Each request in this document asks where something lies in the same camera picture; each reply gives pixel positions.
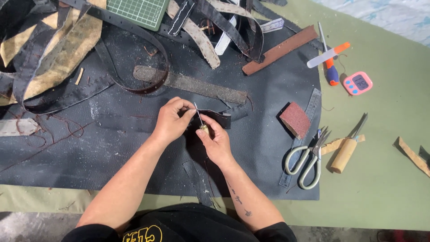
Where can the green cutting mat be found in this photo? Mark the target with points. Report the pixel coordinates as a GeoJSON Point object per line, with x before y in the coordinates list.
{"type": "Point", "coordinates": [139, 11]}

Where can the reddish brown thread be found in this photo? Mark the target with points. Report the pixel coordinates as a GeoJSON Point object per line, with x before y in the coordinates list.
{"type": "Point", "coordinates": [50, 145]}

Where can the person's left hand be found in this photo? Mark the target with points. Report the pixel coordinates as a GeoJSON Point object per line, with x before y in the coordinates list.
{"type": "Point", "coordinates": [169, 121]}

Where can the red sanding block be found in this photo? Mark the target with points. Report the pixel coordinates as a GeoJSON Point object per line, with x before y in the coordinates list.
{"type": "Point", "coordinates": [295, 119]}

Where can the dark leather scrap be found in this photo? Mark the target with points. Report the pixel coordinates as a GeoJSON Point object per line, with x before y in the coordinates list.
{"type": "Point", "coordinates": [425, 154]}

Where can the pink digital timer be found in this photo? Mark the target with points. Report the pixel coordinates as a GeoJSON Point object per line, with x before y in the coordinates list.
{"type": "Point", "coordinates": [357, 83]}

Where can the olive green table cover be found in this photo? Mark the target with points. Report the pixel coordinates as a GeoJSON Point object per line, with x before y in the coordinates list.
{"type": "Point", "coordinates": [369, 201]}

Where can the person's right hand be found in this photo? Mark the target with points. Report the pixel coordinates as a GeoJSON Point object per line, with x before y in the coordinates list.
{"type": "Point", "coordinates": [216, 143]}

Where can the grey sandpaper strip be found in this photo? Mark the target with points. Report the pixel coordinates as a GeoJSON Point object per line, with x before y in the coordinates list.
{"type": "Point", "coordinates": [195, 85]}

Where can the brown leather strip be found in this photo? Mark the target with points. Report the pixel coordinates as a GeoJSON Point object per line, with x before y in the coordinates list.
{"type": "Point", "coordinates": [280, 50]}

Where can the tan leather strip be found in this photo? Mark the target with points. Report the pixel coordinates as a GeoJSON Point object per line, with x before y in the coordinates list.
{"type": "Point", "coordinates": [331, 146]}

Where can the large black leather sheet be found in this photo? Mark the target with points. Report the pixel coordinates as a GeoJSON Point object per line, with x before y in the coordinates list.
{"type": "Point", "coordinates": [134, 161]}

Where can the small tan leather sliver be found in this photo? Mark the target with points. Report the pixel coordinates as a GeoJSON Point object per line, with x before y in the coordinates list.
{"type": "Point", "coordinates": [79, 76]}

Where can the metal ruler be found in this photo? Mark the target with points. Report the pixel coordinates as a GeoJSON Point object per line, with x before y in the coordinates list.
{"type": "Point", "coordinates": [314, 104]}

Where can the person's black shirt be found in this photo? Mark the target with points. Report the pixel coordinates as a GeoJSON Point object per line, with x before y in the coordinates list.
{"type": "Point", "coordinates": [201, 225]}

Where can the tan leather offcut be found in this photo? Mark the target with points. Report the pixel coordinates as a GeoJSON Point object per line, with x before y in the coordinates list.
{"type": "Point", "coordinates": [411, 155]}

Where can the white orange craft knife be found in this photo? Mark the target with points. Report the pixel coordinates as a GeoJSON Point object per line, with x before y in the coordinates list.
{"type": "Point", "coordinates": [324, 57]}

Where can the brass-ferrule stitching awl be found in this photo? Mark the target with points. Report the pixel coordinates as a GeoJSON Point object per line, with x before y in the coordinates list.
{"type": "Point", "coordinates": [199, 114]}

